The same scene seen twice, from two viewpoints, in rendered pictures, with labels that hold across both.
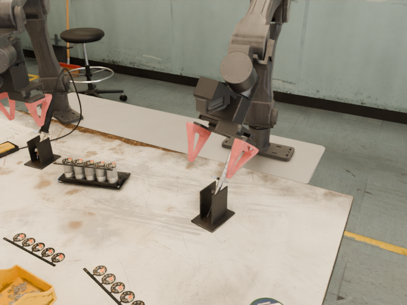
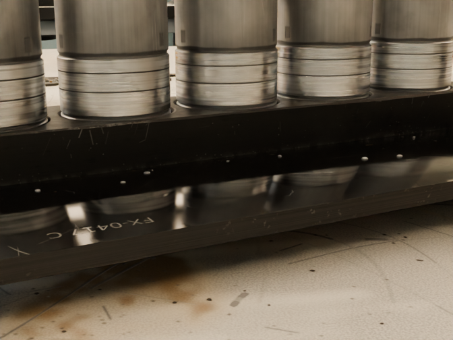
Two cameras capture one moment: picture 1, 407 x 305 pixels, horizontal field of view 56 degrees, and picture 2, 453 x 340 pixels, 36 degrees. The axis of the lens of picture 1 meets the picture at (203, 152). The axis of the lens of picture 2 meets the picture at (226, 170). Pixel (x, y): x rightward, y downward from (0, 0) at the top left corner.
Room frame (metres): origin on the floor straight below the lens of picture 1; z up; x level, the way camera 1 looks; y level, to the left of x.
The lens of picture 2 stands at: (0.91, 0.17, 0.80)
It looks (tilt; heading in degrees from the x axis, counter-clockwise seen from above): 14 degrees down; 141
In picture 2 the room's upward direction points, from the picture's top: straight up
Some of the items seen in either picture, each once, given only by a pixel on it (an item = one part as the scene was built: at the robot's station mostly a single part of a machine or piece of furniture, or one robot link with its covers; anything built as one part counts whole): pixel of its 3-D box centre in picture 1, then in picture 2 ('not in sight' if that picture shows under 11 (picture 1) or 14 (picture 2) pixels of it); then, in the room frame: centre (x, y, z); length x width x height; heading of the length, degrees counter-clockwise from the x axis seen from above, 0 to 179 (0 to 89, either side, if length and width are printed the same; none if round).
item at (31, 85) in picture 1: (15, 76); not in sight; (0.88, 0.44, 0.99); 0.10 x 0.07 x 0.07; 66
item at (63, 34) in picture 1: (82, 32); not in sight; (3.09, 0.95, 0.62); 0.34 x 0.34 x 0.02
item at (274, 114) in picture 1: (260, 116); not in sight; (0.96, -0.16, 0.85); 0.09 x 0.06 x 0.06; 73
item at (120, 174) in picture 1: (95, 178); (263, 178); (0.80, 0.27, 0.76); 0.16 x 0.07 x 0.01; 78
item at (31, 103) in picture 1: (33, 107); not in sight; (0.86, 0.41, 0.92); 0.07 x 0.07 x 0.09; 66
